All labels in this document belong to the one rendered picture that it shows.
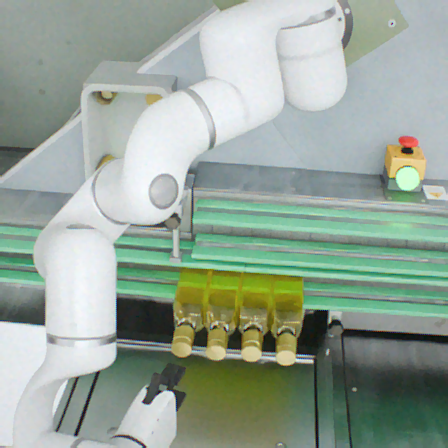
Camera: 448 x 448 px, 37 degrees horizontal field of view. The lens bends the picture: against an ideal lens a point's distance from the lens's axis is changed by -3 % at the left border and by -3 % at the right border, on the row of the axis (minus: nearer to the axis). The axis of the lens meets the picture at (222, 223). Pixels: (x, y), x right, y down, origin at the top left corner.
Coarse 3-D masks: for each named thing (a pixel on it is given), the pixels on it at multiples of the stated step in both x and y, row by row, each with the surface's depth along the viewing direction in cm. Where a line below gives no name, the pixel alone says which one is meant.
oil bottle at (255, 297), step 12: (252, 276) 127; (264, 276) 128; (252, 288) 124; (264, 288) 124; (240, 300) 121; (252, 300) 121; (264, 300) 121; (240, 312) 119; (252, 312) 118; (264, 312) 118; (240, 324) 119; (264, 324) 118
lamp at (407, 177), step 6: (402, 168) 129; (408, 168) 128; (414, 168) 129; (396, 174) 130; (402, 174) 128; (408, 174) 128; (414, 174) 128; (396, 180) 131; (402, 180) 128; (408, 180) 128; (414, 180) 128; (402, 186) 129; (408, 186) 129; (414, 186) 129
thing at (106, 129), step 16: (128, 96) 134; (144, 96) 133; (96, 112) 134; (112, 112) 136; (128, 112) 135; (96, 128) 135; (112, 128) 137; (128, 128) 137; (96, 144) 136; (112, 144) 139; (96, 160) 137
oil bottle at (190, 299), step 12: (180, 276) 128; (192, 276) 127; (204, 276) 127; (180, 288) 124; (192, 288) 124; (204, 288) 124; (180, 300) 121; (192, 300) 121; (204, 300) 121; (180, 312) 119; (192, 312) 119; (204, 312) 121
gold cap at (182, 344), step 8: (176, 328) 116; (184, 328) 116; (176, 336) 114; (184, 336) 114; (192, 336) 115; (176, 344) 113; (184, 344) 113; (192, 344) 114; (176, 352) 114; (184, 352) 113
